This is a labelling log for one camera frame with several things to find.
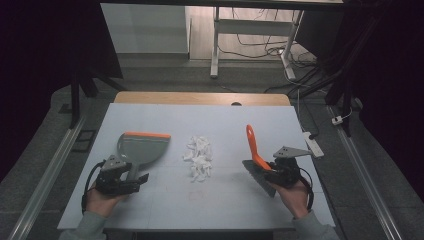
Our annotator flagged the white power strip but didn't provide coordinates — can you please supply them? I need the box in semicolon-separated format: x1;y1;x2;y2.
302;131;325;159

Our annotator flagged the wooden table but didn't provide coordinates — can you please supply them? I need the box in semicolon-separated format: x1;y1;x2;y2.
113;91;292;107

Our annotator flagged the person's left hand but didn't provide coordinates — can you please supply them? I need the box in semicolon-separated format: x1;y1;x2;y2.
85;185;128;218

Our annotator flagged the pile of white paper scraps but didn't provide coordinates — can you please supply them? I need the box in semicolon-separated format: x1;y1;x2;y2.
182;135;214;184

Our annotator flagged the person's right hand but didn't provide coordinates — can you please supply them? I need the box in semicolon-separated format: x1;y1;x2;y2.
270;177;310;220

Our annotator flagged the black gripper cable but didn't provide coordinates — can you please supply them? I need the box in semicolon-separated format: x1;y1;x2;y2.
297;167;316;212
81;160;107;215

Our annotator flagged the grey dustpan with orange edge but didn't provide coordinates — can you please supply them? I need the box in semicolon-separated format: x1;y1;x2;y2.
116;131;172;183

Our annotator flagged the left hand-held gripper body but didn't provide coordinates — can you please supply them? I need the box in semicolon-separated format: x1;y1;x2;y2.
95;154;142;196

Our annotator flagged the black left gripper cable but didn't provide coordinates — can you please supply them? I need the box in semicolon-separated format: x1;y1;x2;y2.
81;160;107;215

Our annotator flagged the white cabinet panel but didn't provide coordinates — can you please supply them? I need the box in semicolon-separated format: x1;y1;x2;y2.
100;3;192;55

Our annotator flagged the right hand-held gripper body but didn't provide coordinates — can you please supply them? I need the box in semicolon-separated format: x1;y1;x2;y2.
266;145;313;187

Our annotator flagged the black metal stand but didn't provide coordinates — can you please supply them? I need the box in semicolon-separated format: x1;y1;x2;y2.
293;13;384;138
58;68;128;130

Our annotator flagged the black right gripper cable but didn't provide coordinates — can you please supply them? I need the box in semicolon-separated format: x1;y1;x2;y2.
297;167;316;212

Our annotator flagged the black rectangular floor frame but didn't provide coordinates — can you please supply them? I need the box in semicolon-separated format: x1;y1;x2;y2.
71;129;98;154

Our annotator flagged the aluminium floor rail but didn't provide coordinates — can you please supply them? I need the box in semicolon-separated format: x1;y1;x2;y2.
7;114;88;240
328;105;404;240

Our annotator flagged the orange-handled grey brush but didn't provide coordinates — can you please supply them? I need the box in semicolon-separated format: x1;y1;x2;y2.
241;124;278;198

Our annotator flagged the white desk frame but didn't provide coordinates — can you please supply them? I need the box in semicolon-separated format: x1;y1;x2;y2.
209;6;305;81

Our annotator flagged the pale blue table mat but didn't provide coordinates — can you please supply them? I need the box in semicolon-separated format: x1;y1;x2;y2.
57;102;336;231

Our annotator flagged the tangle of black floor cables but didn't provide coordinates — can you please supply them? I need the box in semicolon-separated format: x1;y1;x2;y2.
218;8;321;94

